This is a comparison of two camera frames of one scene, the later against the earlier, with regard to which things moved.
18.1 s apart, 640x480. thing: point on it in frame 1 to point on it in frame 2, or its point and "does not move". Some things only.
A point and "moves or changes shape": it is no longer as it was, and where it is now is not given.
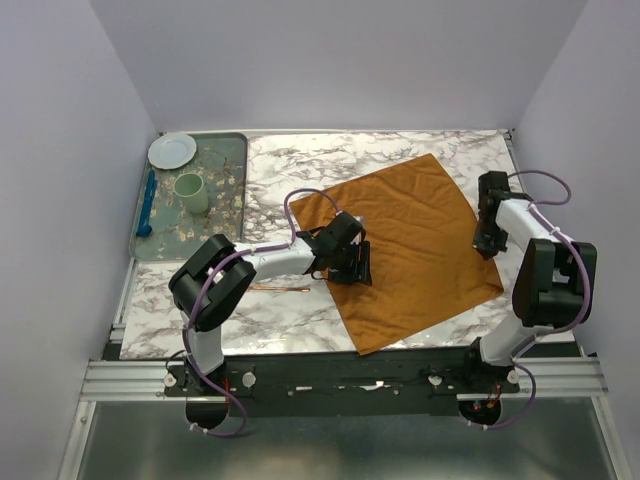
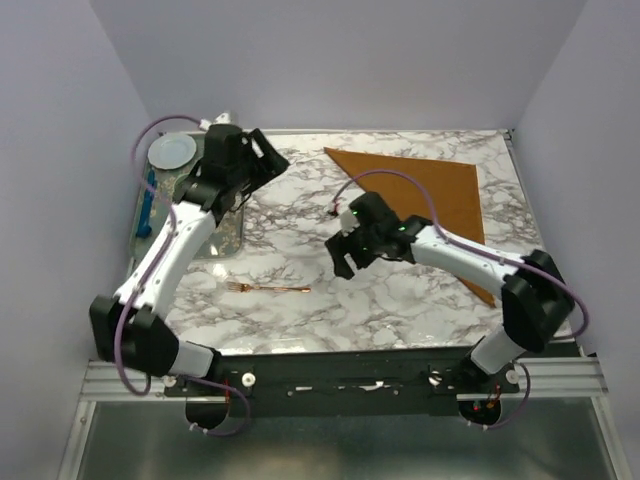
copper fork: (256, 288) does not move
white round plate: (171, 150) does not move
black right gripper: (488, 249) to (341, 244)
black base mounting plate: (341, 381) does not move
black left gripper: (359, 272) to (270, 161)
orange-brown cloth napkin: (425, 261) moves or changes shape
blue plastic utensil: (145, 227) does not move
